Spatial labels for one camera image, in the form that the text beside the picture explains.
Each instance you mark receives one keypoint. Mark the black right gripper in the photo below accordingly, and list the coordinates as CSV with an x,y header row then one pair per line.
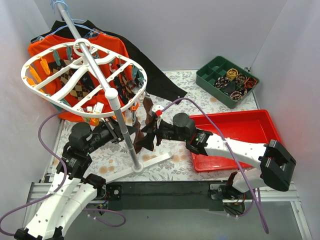
x,y
157,132

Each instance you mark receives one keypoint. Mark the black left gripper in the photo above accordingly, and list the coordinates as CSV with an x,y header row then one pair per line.
x,y
116,130

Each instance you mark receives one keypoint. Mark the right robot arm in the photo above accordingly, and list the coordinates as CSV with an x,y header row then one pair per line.
x,y
272,165

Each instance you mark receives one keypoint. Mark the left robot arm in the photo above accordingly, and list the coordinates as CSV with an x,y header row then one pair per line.
x,y
71,191

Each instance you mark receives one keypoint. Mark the dark patterned socks on hanger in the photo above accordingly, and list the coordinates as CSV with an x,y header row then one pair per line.
x,y
124,87

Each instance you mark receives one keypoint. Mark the white oval clip hanger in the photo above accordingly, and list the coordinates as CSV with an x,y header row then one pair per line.
x,y
76,75

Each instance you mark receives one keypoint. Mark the floral table mat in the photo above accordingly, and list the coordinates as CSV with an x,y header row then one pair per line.
x,y
198,104

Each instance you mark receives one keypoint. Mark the white stand base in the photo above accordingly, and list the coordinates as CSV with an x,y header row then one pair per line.
x,y
138,170

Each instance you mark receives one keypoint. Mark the silver stand pole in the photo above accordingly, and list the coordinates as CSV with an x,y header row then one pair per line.
x,y
112,96

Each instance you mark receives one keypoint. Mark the black garment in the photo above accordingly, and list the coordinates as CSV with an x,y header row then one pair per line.
x,y
158,84

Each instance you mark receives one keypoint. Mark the brown argyle sock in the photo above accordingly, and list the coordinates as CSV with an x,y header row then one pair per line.
x,y
82,88

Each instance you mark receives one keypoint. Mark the green compartment box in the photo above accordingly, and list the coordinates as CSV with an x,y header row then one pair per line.
x,y
234,93

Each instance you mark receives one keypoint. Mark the floral rolled sock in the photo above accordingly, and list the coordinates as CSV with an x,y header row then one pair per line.
x,y
221,83

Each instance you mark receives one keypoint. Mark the yellow rolled sock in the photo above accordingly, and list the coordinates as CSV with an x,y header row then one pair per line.
x,y
231,74

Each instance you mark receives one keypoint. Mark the orange rolled sock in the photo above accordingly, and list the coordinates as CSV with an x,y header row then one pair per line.
x,y
250,83

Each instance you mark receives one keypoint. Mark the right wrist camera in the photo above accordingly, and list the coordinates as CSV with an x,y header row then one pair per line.
x,y
156,111

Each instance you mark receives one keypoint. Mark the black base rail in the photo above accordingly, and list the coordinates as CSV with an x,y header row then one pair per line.
x,y
162,195

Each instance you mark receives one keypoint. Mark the aluminium frame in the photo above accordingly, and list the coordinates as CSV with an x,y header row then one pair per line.
x,y
71,191

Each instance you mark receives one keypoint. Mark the blue wire hanger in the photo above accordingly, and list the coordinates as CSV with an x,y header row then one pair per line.
x,y
62,8

